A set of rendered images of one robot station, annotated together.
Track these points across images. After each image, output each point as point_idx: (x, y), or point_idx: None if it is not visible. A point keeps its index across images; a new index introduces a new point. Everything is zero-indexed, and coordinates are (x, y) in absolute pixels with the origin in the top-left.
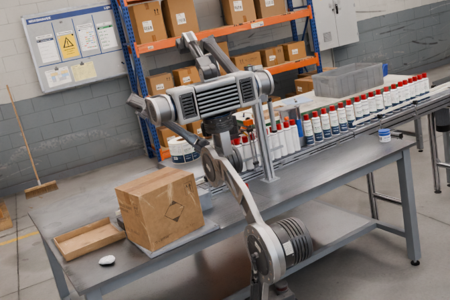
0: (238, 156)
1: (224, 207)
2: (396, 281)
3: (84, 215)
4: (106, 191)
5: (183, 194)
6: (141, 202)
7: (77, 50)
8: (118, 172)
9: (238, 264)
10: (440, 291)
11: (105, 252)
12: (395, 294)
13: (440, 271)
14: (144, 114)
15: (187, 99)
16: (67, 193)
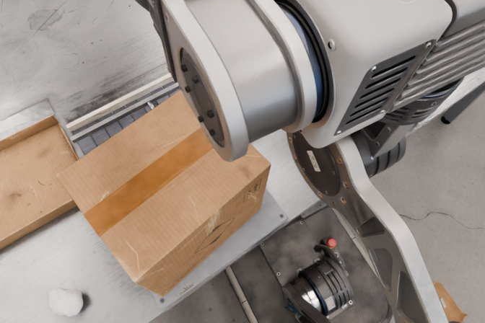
0: (401, 151)
1: (284, 135)
2: (424, 146)
3: (0, 71)
4: None
5: (239, 205)
6: (143, 281)
7: None
8: None
9: None
10: (470, 174)
11: (58, 249)
12: (422, 169)
13: (472, 140)
14: (139, 2)
15: (392, 71)
16: None
